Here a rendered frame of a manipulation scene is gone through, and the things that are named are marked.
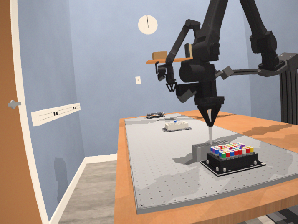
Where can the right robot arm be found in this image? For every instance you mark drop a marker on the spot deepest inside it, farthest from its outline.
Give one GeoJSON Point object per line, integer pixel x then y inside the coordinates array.
{"type": "Point", "coordinates": [189, 24]}

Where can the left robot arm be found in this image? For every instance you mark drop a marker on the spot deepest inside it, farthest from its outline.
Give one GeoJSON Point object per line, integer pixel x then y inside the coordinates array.
{"type": "Point", "coordinates": [206, 48]}

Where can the black vial rack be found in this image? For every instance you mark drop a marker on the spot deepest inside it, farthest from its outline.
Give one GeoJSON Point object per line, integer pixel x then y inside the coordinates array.
{"type": "Point", "coordinates": [232, 163]}

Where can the cream grid rack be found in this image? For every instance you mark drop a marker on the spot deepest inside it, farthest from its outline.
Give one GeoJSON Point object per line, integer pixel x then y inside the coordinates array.
{"type": "Point", "coordinates": [178, 125]}

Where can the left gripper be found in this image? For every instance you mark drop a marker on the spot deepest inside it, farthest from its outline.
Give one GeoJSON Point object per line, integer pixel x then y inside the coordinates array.
{"type": "Point", "coordinates": [203, 105]}

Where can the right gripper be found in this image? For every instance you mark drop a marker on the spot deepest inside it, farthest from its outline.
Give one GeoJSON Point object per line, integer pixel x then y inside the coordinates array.
{"type": "Point", "coordinates": [171, 82]}

